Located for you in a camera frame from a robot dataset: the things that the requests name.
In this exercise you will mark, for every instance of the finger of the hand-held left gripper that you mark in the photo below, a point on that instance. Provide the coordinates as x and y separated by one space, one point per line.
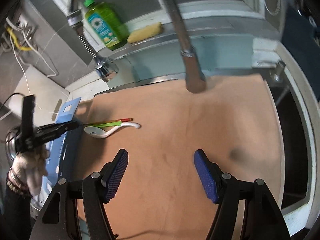
60 125
55 135

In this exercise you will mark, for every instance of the white ceramic spoon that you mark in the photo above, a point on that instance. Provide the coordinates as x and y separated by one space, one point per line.
100 133

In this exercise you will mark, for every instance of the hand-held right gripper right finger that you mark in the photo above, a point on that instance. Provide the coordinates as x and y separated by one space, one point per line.
206 175

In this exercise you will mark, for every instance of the yellow sponge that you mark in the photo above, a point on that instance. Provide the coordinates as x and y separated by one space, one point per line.
145 32

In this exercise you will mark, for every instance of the stainless steel sink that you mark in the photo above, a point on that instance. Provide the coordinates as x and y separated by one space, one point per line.
292 142

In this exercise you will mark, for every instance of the orange mat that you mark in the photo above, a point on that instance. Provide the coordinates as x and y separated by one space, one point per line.
175 130

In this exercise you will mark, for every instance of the chrome faucet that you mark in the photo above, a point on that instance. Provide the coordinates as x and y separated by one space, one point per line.
190 62

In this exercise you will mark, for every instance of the red-tipped wooden chopstick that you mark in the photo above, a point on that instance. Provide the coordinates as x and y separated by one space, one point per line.
125 119

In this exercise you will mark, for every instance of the white cutting board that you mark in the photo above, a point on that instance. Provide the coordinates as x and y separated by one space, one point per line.
37 87

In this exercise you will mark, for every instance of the person's left forearm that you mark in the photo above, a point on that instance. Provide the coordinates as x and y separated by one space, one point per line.
12 210

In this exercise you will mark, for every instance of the translucent splash guard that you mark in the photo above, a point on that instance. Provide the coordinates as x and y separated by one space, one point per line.
175 55

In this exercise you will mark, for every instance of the blue plastic drain basket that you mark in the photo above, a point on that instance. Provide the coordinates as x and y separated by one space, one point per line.
70 110

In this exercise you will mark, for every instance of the green dish soap bottle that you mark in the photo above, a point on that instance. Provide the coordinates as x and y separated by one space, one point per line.
107 27

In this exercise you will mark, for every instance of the green plastic spoon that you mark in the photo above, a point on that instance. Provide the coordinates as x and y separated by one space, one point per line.
110 124

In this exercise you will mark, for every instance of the person's left hand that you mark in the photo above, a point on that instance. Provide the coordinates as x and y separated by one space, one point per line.
30 167

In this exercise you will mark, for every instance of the dark blue knife block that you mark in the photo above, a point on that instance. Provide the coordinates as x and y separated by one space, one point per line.
300 37

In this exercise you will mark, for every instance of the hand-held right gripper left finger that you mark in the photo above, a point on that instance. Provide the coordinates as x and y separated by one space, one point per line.
116 175

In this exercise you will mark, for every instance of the stainless steel pot lid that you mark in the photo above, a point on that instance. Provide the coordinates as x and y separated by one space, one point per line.
10 145

